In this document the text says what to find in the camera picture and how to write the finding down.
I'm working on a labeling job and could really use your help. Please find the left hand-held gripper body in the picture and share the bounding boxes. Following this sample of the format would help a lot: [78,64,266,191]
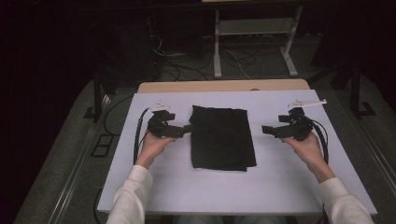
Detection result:
[147,100,177,139]

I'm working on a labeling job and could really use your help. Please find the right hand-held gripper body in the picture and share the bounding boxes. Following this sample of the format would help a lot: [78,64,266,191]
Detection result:
[275,98,328,142]

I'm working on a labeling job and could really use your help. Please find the black pants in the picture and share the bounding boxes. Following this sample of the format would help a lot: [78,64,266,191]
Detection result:
[189,105,258,173]

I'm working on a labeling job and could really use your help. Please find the person's left hand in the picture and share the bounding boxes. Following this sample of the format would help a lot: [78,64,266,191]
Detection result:
[134,132,178,171]

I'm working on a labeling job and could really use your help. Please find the person's right hand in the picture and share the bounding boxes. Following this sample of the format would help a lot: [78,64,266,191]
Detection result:
[281,130,335,185]

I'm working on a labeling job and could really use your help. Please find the wooden table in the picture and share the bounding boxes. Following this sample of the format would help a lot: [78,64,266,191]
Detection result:
[137,78,311,93]

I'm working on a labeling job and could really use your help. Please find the black metal stand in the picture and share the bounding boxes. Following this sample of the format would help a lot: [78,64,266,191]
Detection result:
[83,68,118,123]
[306,59,377,119]

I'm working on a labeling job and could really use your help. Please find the white foam board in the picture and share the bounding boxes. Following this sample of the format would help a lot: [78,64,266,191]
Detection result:
[96,89,378,217]

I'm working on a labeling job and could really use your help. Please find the white metal stand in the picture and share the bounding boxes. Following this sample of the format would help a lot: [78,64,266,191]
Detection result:
[213,5,304,79]

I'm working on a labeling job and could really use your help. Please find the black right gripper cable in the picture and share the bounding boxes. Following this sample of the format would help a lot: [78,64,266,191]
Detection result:
[307,119,331,165]

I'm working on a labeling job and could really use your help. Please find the black looped floor cable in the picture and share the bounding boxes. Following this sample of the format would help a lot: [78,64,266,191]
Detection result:
[103,94,134,136]

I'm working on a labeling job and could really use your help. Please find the tangle of black floor cables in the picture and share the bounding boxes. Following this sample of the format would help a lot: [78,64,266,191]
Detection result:
[148,34,260,82]

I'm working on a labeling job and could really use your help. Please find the black floor frame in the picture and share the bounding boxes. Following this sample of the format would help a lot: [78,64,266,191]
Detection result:
[91,133,120,158]

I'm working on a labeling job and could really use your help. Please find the white floor cable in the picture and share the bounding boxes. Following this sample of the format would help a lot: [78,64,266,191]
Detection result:
[223,49,251,80]

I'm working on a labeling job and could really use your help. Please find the black cable under table edge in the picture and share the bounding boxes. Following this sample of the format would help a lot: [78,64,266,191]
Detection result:
[92,186,106,224]

